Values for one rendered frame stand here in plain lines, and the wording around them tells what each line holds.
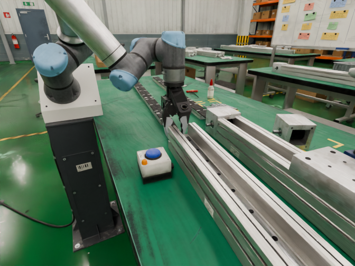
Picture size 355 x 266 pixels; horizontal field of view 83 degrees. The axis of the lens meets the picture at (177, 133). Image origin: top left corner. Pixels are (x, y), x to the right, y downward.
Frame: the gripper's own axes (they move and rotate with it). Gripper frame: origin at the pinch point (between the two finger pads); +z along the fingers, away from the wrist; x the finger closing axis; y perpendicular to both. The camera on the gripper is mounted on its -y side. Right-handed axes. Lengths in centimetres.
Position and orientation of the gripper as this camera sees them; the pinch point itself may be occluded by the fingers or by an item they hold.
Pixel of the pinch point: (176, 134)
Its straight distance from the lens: 75.9
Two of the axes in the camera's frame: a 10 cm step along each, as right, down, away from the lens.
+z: 0.0, 9.0, 4.4
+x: -9.4, 1.5, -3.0
